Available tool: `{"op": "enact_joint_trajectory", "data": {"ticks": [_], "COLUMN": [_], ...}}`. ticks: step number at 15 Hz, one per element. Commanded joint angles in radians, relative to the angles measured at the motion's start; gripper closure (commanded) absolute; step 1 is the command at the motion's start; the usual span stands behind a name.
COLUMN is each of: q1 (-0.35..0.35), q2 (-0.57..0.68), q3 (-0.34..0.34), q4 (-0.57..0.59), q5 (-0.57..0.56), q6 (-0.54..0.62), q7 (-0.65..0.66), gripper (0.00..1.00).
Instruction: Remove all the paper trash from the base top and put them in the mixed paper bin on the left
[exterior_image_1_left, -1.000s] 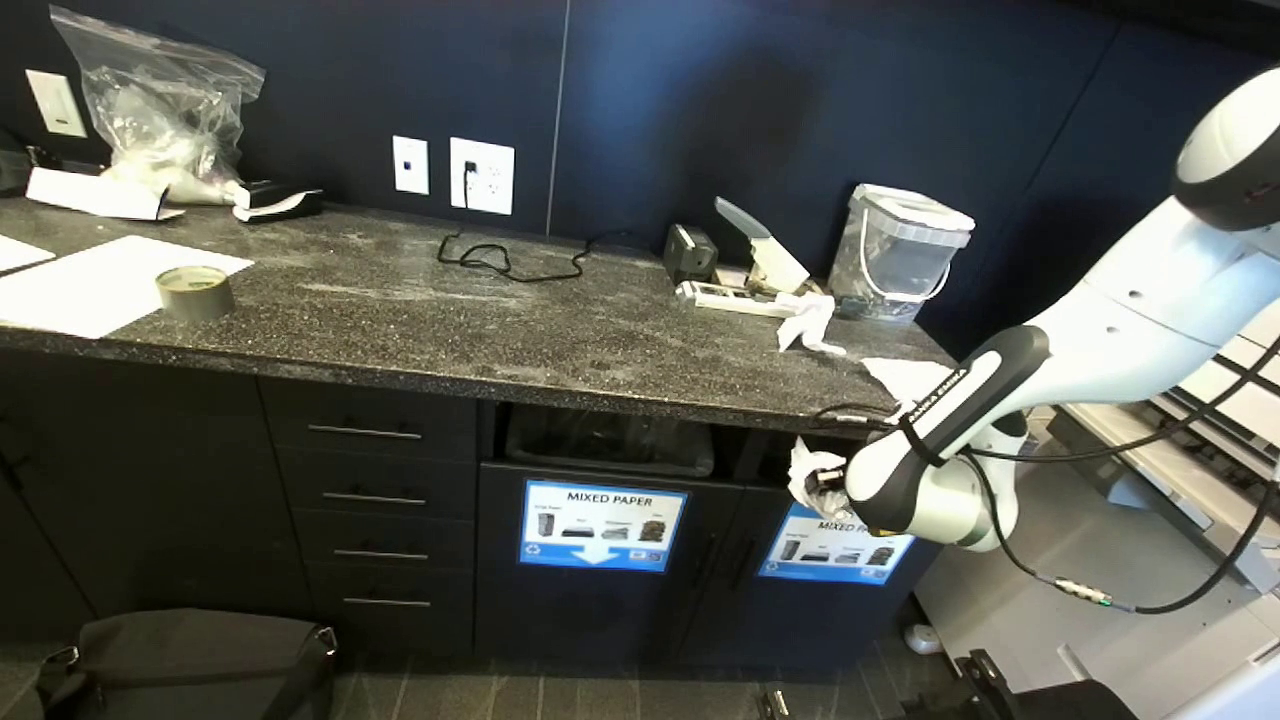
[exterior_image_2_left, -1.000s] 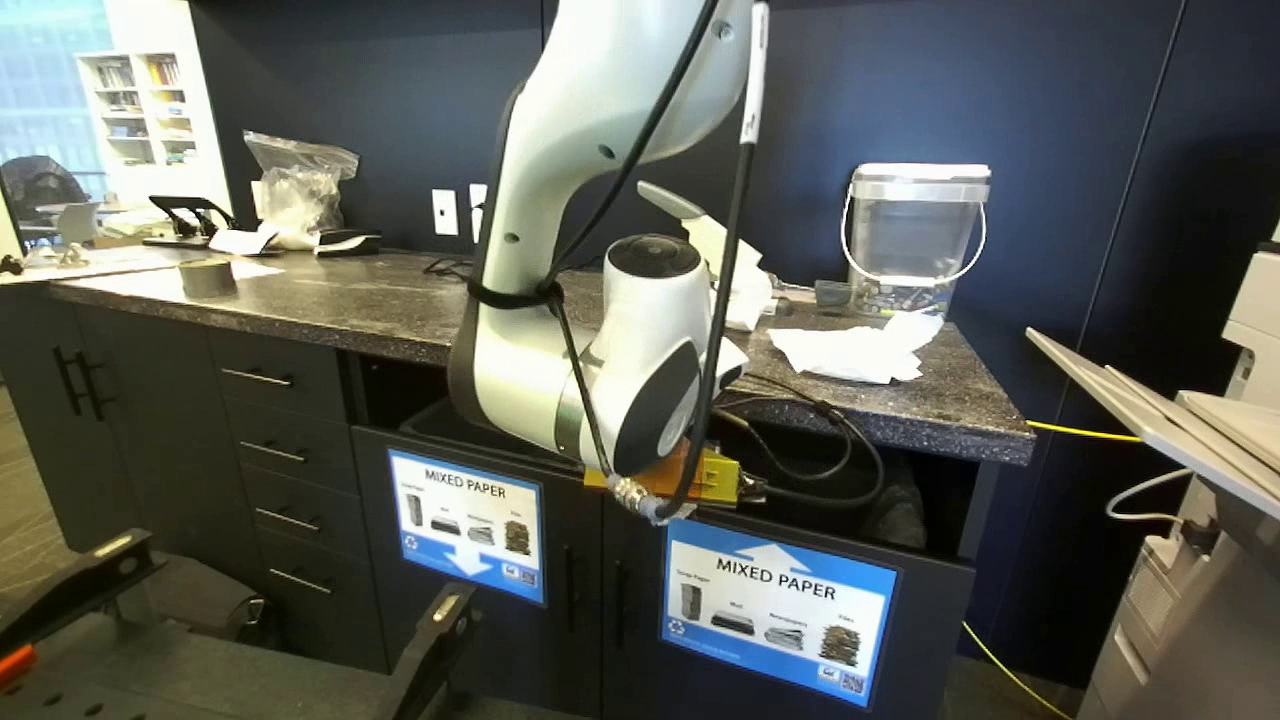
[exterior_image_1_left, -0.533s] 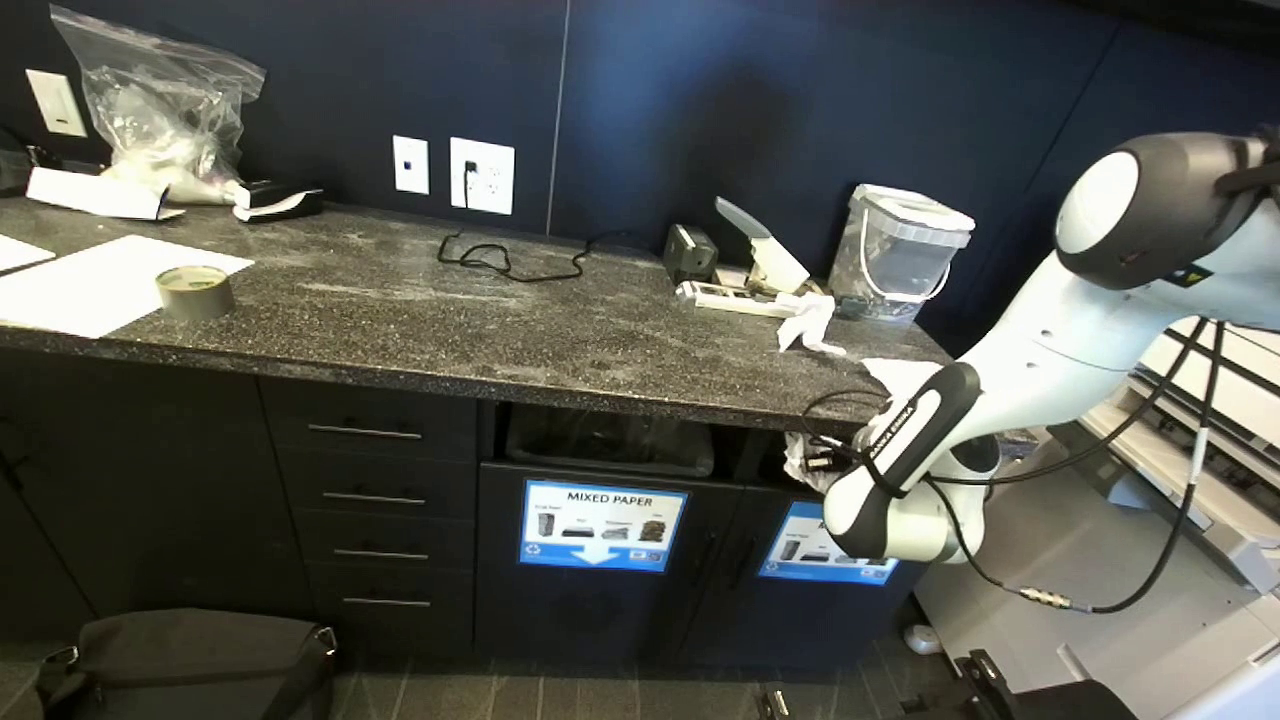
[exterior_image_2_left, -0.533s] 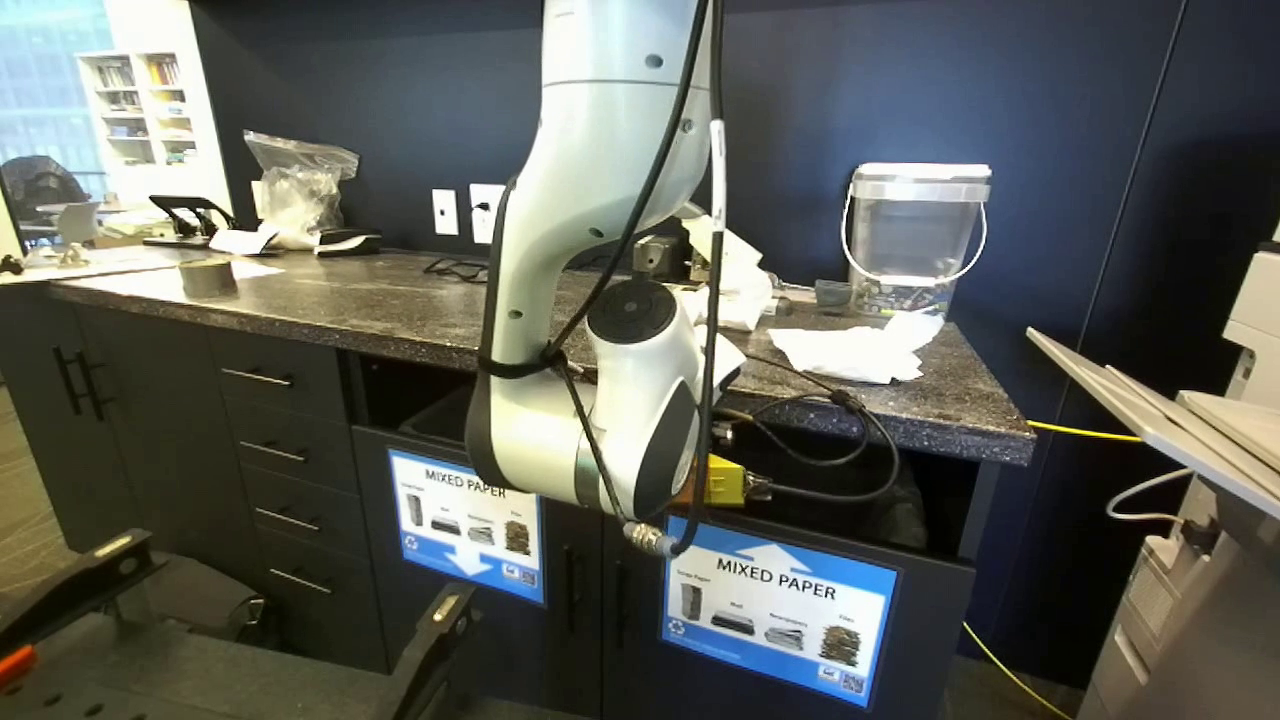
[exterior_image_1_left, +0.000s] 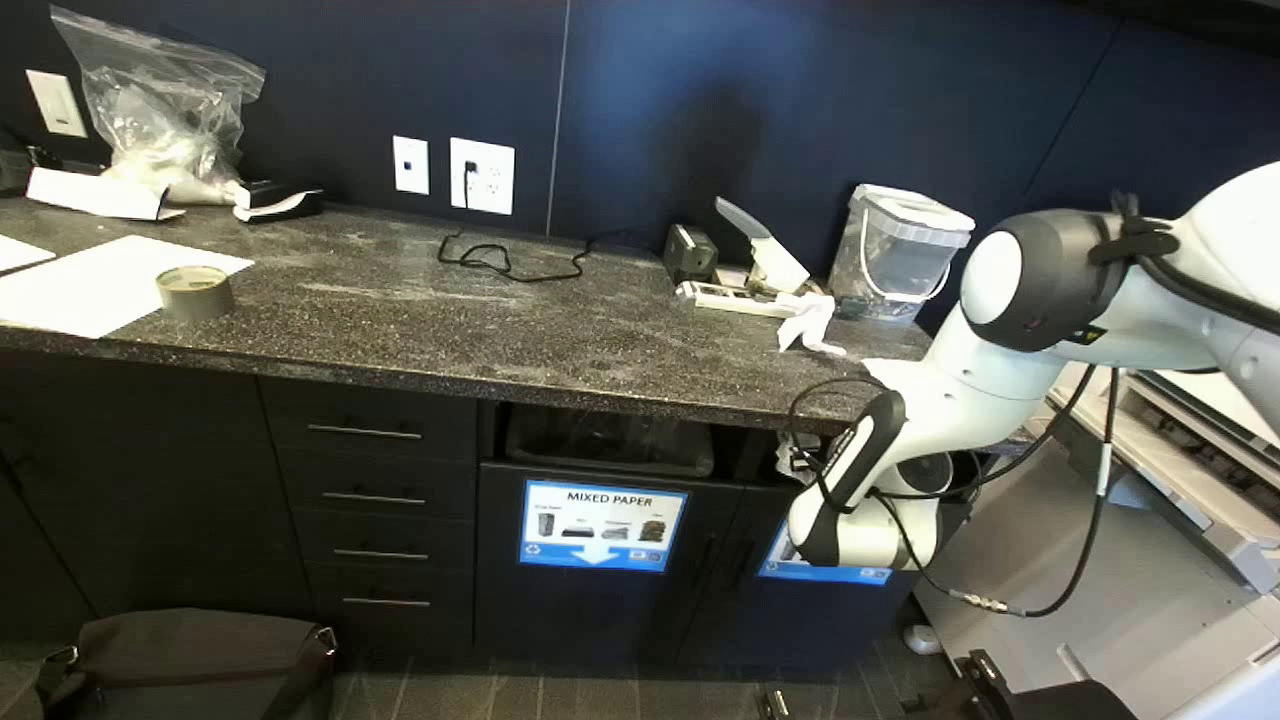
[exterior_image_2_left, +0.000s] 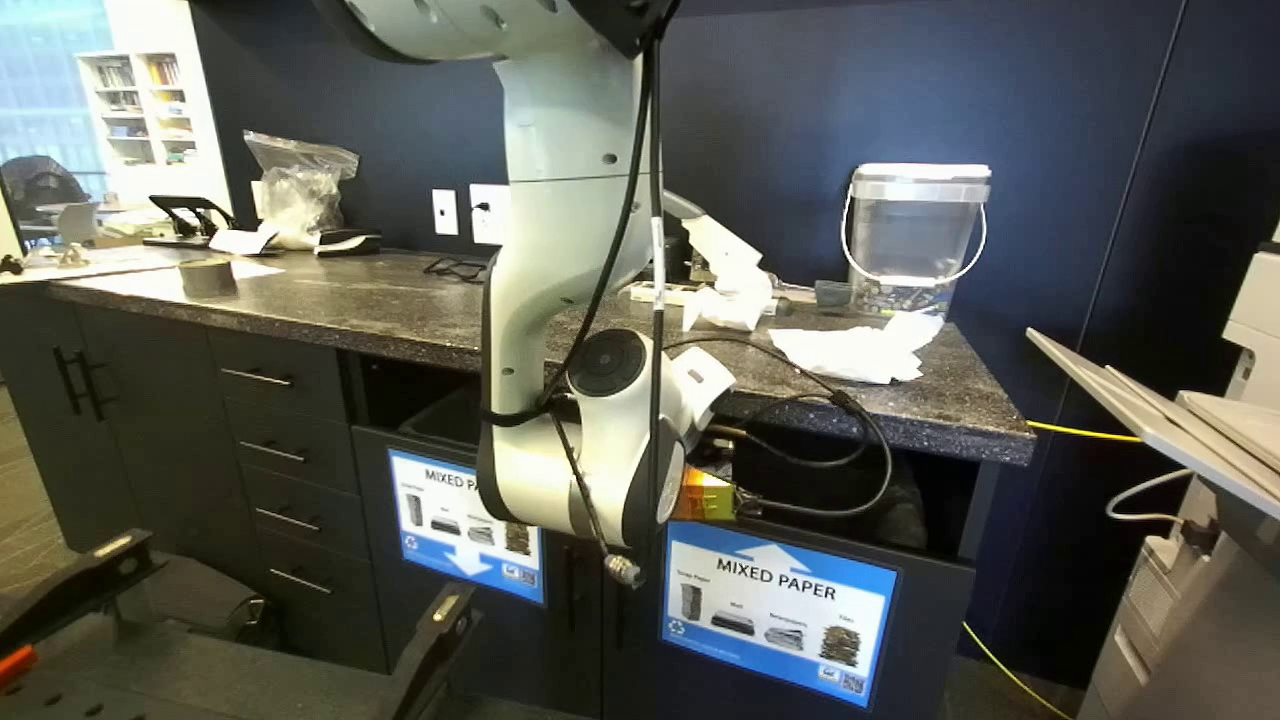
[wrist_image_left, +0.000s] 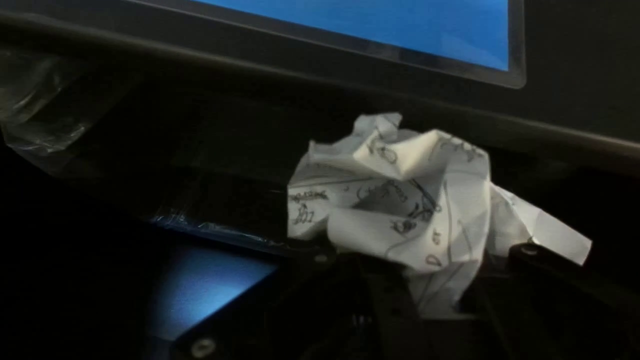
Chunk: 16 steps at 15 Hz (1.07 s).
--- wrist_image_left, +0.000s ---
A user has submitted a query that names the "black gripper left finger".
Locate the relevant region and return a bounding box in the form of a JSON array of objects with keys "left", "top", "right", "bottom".
[{"left": 165, "top": 247, "right": 428, "bottom": 360}]

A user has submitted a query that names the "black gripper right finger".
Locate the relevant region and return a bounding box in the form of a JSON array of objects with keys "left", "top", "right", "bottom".
[{"left": 457, "top": 240, "right": 640, "bottom": 360}]

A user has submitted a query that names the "white scribbled paper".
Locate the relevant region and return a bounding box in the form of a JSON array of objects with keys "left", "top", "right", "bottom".
[{"left": 285, "top": 111, "right": 596, "bottom": 322}]

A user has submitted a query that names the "dark bin door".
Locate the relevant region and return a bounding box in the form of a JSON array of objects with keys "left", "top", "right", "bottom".
[{"left": 0, "top": 0, "right": 640, "bottom": 162}]

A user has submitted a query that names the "black bin liner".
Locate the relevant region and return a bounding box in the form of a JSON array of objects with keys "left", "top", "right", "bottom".
[{"left": 0, "top": 46, "right": 96, "bottom": 158}]

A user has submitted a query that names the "blue sign, arrow over text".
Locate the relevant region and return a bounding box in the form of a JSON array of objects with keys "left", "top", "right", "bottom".
[{"left": 191, "top": 0, "right": 527, "bottom": 91}]

